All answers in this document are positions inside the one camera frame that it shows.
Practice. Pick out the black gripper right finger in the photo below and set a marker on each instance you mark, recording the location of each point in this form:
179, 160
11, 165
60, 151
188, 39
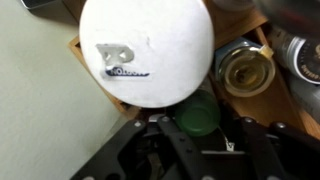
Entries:
280, 151

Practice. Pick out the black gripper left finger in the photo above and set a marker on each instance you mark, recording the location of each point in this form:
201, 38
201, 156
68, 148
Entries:
141, 150

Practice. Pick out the wooden spice tray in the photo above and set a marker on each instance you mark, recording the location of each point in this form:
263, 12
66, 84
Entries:
274, 104

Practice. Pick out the white salt shaker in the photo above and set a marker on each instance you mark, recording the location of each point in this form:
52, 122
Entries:
147, 53

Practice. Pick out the clear glass jar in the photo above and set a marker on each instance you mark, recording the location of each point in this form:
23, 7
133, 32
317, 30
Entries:
244, 68

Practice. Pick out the dark blue round canister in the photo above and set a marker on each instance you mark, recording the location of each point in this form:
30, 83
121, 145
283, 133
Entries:
300, 56

